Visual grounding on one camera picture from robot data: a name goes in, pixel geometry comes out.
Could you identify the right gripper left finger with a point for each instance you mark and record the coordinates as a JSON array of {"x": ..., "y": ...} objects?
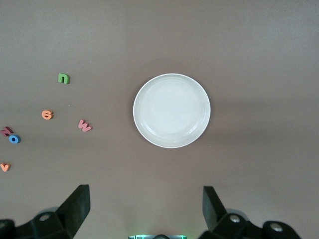
[{"x": 69, "y": 216}]

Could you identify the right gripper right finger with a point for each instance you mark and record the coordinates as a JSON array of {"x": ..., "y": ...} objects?
[{"x": 221, "y": 224}]

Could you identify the pink foam letter w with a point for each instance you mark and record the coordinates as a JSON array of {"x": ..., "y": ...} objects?
[{"x": 84, "y": 127}]

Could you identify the orange foam number six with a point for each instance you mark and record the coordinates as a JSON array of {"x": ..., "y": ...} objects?
[{"x": 43, "y": 115}]

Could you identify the green foam letter n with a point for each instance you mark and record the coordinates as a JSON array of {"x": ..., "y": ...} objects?
[{"x": 63, "y": 75}]

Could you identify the orange foam letter v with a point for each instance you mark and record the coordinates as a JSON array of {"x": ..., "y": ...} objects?
[{"x": 4, "y": 169}]

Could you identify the blue foam letter o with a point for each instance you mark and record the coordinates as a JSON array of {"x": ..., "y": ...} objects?
[{"x": 10, "y": 139}]

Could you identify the dark red foam letter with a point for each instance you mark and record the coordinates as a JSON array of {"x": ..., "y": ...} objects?
[{"x": 6, "y": 131}]

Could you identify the beige brown plate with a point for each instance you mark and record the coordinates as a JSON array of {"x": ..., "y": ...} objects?
[{"x": 172, "y": 110}]

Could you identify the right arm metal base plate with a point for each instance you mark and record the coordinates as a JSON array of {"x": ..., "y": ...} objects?
[{"x": 139, "y": 237}]

